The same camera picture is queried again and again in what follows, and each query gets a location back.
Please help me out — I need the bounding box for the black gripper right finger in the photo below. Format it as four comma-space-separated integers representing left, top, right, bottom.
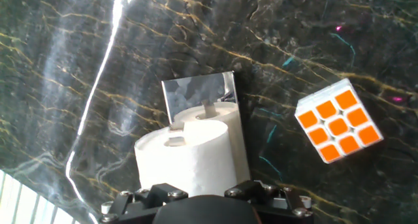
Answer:
225, 180, 314, 224

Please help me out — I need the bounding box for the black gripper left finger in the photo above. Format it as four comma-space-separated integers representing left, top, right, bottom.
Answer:
99, 183, 189, 224

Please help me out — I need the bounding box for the white toilet paper roll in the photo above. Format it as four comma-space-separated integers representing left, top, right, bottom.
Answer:
133, 119, 238, 197

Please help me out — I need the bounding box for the orange white puzzle cube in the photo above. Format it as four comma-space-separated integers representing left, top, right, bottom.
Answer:
294, 78, 385, 165

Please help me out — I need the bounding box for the shiny metal tray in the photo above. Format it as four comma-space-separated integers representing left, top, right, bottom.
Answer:
161, 71, 251, 184

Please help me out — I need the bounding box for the black marble pattern mat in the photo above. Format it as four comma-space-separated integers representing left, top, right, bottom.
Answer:
0, 0, 418, 224

